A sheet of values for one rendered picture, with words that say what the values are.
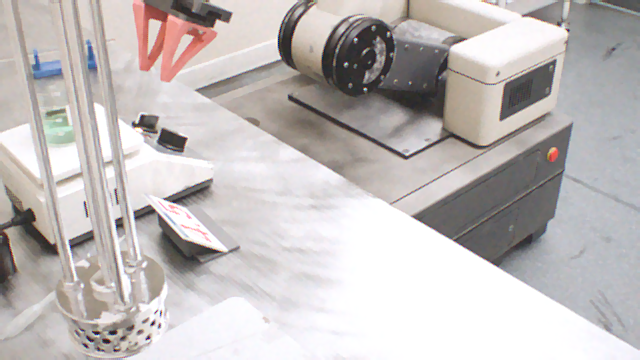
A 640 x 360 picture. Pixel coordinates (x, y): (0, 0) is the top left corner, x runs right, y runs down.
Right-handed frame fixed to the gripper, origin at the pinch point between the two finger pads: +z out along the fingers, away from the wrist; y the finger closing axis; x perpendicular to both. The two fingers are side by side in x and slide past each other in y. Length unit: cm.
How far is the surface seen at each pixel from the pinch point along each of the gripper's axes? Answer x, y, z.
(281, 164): 11.2, 13.3, 5.2
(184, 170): -0.7, 9.4, 8.3
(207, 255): -5.0, 19.0, 13.3
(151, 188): -4.0, 8.7, 10.9
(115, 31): 115, -125, 16
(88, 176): -35.8, 30.0, 0.6
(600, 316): 122, 44, 25
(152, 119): 1.5, 0.7, 5.7
